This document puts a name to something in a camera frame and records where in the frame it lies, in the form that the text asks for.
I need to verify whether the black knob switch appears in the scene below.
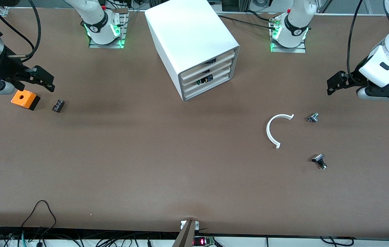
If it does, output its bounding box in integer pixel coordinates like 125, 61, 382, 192
311, 154, 327, 170

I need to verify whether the red LED display module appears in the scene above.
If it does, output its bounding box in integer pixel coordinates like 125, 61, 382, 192
194, 236, 216, 247

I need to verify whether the white curved plastic strip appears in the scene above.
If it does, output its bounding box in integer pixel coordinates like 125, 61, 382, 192
266, 114, 295, 149

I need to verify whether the orange button enclosure box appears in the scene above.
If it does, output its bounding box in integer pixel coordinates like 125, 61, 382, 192
11, 90, 40, 111

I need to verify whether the large white drawer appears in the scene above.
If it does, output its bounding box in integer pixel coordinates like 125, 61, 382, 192
183, 70, 232, 101

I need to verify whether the green push button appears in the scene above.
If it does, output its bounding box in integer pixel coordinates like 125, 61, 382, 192
196, 74, 214, 86

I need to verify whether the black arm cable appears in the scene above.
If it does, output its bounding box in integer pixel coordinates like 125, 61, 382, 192
347, 0, 365, 83
0, 0, 41, 63

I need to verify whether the black cable at table edge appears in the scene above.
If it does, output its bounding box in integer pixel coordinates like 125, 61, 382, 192
319, 236, 354, 247

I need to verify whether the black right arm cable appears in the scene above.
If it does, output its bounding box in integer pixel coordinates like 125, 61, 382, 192
0, 0, 41, 63

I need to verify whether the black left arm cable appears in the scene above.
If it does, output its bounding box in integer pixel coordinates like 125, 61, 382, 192
347, 0, 365, 83

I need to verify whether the white drawer cabinet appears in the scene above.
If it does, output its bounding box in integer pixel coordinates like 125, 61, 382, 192
145, 0, 240, 102

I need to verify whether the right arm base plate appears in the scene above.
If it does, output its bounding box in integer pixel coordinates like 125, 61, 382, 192
89, 9, 129, 49

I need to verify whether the black cable on table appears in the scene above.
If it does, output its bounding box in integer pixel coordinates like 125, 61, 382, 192
217, 10, 278, 31

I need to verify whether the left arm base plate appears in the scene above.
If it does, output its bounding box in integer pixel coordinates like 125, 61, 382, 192
270, 14, 307, 53

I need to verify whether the grey camera mount wedge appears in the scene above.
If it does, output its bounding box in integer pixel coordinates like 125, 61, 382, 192
172, 220, 200, 247

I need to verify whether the thin white drawer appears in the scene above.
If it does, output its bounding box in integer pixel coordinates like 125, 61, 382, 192
181, 60, 233, 86
180, 50, 235, 80

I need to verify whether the black looped cable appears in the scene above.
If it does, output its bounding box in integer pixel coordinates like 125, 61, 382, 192
21, 200, 57, 231

